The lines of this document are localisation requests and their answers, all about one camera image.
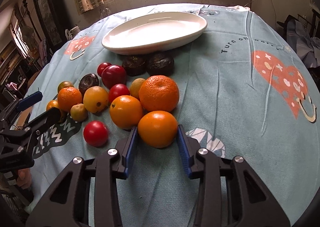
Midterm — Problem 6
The small orange kumquat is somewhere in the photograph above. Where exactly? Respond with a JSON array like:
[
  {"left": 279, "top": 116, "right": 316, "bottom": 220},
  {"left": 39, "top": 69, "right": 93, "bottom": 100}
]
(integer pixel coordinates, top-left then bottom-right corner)
[{"left": 46, "top": 100, "right": 67, "bottom": 122}]

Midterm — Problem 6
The small rough tangerine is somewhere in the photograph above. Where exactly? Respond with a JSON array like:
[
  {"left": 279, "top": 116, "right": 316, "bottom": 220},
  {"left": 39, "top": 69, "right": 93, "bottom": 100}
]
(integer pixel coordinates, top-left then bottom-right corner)
[{"left": 57, "top": 87, "right": 82, "bottom": 112}]

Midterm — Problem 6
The green-orange small fruit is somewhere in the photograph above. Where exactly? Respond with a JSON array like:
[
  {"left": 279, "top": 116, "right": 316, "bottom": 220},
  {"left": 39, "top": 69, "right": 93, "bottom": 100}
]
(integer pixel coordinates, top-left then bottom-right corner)
[{"left": 57, "top": 81, "right": 74, "bottom": 92}]

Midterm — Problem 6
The small yellow-green fruit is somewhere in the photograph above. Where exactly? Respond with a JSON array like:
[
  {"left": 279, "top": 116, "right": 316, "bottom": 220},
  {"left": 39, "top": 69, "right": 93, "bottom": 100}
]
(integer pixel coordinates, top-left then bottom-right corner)
[{"left": 70, "top": 103, "right": 88, "bottom": 122}]

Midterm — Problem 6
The red plum front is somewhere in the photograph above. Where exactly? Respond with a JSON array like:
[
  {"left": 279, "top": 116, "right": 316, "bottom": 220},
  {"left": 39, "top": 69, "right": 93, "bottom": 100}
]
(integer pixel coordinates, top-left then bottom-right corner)
[{"left": 83, "top": 120, "right": 109, "bottom": 147}]

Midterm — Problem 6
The dark purple passion fruit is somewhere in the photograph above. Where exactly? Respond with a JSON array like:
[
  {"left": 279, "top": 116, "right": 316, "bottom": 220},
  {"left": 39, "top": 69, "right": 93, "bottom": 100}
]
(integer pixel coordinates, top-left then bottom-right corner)
[{"left": 78, "top": 73, "right": 99, "bottom": 95}]

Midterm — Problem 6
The small red plum back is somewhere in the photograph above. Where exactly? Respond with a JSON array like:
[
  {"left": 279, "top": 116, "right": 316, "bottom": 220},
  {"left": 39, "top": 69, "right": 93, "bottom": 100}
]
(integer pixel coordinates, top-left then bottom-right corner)
[{"left": 97, "top": 62, "right": 112, "bottom": 77}]

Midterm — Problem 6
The smooth orange with stem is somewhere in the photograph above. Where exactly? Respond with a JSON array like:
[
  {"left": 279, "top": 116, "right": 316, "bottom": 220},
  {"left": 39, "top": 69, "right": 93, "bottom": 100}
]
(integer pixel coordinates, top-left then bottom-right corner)
[{"left": 110, "top": 95, "right": 144, "bottom": 130}]

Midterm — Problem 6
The large rough tangerine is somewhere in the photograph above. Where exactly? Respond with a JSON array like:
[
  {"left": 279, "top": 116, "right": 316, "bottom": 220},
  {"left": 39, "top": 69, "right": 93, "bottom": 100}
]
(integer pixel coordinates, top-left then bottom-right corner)
[{"left": 139, "top": 75, "right": 180, "bottom": 112}]

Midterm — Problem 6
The person's left hand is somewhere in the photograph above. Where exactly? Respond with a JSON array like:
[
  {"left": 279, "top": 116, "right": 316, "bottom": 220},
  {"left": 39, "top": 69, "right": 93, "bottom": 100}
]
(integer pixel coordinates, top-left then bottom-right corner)
[{"left": 17, "top": 168, "right": 32, "bottom": 189}]

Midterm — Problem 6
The yellow-orange round fruit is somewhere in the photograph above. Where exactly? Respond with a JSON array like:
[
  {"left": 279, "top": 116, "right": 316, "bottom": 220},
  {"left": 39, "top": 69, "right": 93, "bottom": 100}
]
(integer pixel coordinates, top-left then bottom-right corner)
[{"left": 83, "top": 86, "right": 108, "bottom": 114}]

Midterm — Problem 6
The white kettle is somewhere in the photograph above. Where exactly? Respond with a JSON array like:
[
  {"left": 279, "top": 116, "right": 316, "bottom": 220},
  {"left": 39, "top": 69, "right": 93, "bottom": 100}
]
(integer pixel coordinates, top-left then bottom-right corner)
[{"left": 65, "top": 26, "right": 80, "bottom": 40}]

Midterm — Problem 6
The large dark red plum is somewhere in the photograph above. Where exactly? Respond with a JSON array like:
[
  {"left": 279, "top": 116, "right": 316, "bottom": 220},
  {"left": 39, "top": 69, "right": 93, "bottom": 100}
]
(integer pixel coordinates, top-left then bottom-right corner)
[{"left": 101, "top": 65, "right": 127, "bottom": 89}]

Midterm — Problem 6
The red plum middle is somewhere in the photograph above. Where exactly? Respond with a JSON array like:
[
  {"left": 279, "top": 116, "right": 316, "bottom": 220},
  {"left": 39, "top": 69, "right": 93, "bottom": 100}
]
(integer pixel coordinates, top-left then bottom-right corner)
[{"left": 108, "top": 84, "right": 130, "bottom": 104}]

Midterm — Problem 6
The yellow fruit behind oranges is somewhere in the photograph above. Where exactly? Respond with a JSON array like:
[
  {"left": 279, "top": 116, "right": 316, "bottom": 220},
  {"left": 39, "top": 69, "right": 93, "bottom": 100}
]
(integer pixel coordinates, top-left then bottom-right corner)
[{"left": 129, "top": 78, "right": 145, "bottom": 100}]

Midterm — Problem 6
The dark framed picture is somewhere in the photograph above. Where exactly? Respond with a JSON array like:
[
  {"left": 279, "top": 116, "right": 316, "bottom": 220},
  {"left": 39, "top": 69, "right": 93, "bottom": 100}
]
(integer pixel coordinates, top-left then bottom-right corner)
[{"left": 33, "top": 0, "right": 71, "bottom": 52}]

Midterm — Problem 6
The white oval plate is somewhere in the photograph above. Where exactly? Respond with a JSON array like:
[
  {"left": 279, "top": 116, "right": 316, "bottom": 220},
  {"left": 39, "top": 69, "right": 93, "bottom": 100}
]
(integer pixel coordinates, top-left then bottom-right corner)
[{"left": 101, "top": 12, "right": 208, "bottom": 56}]

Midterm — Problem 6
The pile of grey clothes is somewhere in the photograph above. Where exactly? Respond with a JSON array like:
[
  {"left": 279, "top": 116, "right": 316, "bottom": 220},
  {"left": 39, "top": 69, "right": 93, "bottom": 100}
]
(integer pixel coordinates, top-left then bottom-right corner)
[{"left": 277, "top": 15, "right": 319, "bottom": 69}]

